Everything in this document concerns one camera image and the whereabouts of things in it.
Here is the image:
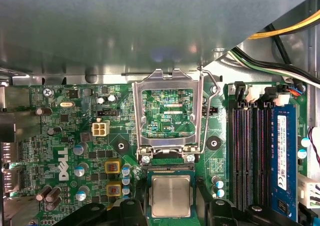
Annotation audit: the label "black RAM slot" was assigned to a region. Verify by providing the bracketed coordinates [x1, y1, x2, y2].
[256, 99, 269, 211]
[230, 99, 244, 211]
[242, 99, 255, 211]

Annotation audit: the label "metal wire locking lever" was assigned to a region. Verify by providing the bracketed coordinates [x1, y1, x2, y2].
[197, 65, 221, 154]

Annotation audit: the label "green Dell motherboard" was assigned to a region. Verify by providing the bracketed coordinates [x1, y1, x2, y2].
[0, 82, 311, 226]

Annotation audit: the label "silver-topped CPU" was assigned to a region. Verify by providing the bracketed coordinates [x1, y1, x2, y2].
[146, 169, 195, 219]

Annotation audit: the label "grey power supply unit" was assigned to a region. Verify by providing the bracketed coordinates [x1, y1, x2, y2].
[0, 0, 320, 86]

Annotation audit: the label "black PC case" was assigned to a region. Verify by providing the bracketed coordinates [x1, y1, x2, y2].
[0, 0, 320, 226]

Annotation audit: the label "white four-pin connector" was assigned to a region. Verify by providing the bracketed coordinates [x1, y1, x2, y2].
[91, 120, 111, 138]

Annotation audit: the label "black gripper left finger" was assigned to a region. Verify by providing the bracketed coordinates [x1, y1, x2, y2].
[59, 179, 150, 226]

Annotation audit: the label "black white power cable bundle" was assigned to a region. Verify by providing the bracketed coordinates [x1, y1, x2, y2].
[229, 45, 320, 85]

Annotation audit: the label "yellow power wires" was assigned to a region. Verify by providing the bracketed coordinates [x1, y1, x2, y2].
[249, 9, 320, 40]

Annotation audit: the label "white cable connector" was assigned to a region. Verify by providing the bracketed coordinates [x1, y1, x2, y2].
[296, 172, 320, 209]

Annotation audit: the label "blue RAM stick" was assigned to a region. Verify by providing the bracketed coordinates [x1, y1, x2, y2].
[274, 103, 299, 224]

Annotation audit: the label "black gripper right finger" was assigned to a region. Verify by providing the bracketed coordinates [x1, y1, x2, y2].
[197, 177, 301, 226]

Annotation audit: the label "metal socket cover frame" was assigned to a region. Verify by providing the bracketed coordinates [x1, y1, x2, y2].
[131, 68, 204, 159]

